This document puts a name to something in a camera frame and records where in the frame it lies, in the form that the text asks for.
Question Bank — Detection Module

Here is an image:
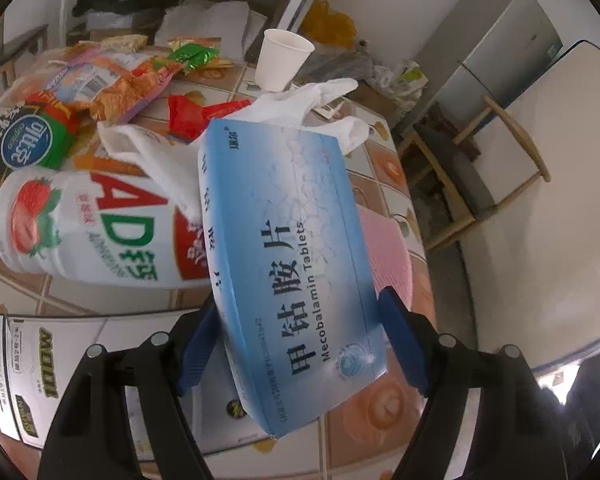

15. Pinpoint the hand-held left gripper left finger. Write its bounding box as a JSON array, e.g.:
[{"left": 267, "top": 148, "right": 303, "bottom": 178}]
[{"left": 36, "top": 302, "right": 226, "bottom": 480}]

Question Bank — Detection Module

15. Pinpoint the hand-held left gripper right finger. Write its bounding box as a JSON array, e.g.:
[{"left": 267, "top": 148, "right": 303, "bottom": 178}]
[{"left": 376, "top": 285, "right": 598, "bottom": 480}]

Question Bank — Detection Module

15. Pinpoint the blue medicine box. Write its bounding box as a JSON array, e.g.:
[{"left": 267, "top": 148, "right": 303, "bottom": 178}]
[{"left": 197, "top": 119, "right": 388, "bottom": 438}]

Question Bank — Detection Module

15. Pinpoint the white strawberry milk bottle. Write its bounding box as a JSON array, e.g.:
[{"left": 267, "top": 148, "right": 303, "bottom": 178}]
[{"left": 0, "top": 169, "right": 216, "bottom": 288}]

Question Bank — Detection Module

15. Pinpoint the white cable box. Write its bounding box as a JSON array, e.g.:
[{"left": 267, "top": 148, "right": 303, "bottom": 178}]
[{"left": 0, "top": 310, "right": 276, "bottom": 456}]

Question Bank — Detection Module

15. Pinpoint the green snack bag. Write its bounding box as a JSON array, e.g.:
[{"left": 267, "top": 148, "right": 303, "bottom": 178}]
[{"left": 0, "top": 105, "right": 78, "bottom": 251}]

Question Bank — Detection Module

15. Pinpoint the pink ribbed pad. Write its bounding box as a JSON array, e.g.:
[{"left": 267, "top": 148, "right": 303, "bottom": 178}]
[{"left": 355, "top": 205, "right": 416, "bottom": 311}]

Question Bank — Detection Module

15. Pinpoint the wooden chair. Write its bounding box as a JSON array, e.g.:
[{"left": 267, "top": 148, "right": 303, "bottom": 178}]
[{"left": 397, "top": 95, "right": 551, "bottom": 251}]

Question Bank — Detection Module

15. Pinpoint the white plastic bag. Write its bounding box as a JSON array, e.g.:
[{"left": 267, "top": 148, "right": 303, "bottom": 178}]
[{"left": 97, "top": 78, "right": 370, "bottom": 221}]

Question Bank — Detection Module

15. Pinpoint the beige mattress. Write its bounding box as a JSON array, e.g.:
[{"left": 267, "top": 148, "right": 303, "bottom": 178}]
[{"left": 460, "top": 40, "right": 600, "bottom": 366}]

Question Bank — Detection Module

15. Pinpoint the red wrapper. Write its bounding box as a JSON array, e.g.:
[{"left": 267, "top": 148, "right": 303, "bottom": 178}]
[{"left": 167, "top": 95, "right": 251, "bottom": 143}]

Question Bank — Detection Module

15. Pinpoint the cardboard box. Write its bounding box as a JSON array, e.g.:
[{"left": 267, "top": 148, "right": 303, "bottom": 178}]
[{"left": 350, "top": 85, "right": 406, "bottom": 121}]

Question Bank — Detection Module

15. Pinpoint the crumpled plastic bag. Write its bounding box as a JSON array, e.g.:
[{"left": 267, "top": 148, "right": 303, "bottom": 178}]
[{"left": 372, "top": 60, "right": 428, "bottom": 96}]

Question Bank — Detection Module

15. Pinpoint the grey bag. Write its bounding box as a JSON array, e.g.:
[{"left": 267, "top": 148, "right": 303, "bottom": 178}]
[{"left": 300, "top": 50, "right": 376, "bottom": 83}]

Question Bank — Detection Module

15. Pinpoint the orange snack bag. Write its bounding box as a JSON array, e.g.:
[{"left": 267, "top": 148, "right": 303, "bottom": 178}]
[{"left": 10, "top": 42, "right": 183, "bottom": 123}]

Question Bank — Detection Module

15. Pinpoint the small green wrapper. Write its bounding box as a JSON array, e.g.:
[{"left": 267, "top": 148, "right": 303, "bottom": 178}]
[{"left": 167, "top": 37, "right": 233, "bottom": 76}]

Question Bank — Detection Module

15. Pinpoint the white paper cup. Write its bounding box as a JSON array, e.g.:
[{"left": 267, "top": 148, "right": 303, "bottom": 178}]
[{"left": 254, "top": 29, "right": 316, "bottom": 93}]

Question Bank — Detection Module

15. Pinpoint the grey refrigerator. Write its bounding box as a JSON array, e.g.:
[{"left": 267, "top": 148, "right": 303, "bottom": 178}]
[{"left": 412, "top": 0, "right": 563, "bottom": 126}]

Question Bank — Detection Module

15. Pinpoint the yellow snack packet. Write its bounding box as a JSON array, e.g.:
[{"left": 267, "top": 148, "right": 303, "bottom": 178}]
[{"left": 100, "top": 35, "right": 148, "bottom": 53}]

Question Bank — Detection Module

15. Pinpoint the yellow plastic bag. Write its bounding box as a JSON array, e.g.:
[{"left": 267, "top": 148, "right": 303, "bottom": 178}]
[{"left": 300, "top": 0, "right": 356, "bottom": 51}]

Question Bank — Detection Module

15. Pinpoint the large white bag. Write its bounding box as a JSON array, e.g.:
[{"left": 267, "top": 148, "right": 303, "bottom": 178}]
[{"left": 155, "top": 2, "right": 268, "bottom": 61}]

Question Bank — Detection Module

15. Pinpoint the black cloth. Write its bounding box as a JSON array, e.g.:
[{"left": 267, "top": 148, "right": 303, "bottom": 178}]
[{"left": 72, "top": 0, "right": 156, "bottom": 16}]

